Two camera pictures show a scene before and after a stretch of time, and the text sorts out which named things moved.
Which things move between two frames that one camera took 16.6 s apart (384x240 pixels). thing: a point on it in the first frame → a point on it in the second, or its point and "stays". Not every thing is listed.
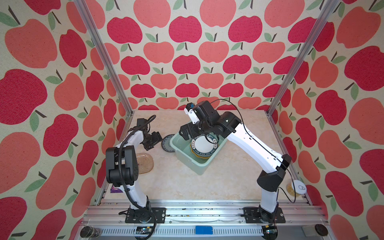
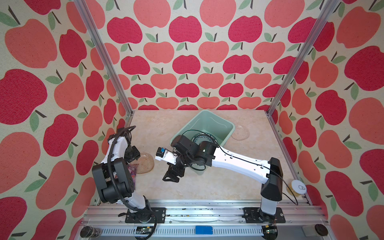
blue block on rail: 203,230 stays
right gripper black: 190,133 → 168,176
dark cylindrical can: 88,231 stays
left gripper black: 157,137 → 135,154
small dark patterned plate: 166,143 → 205,137
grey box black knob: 315,230 stays
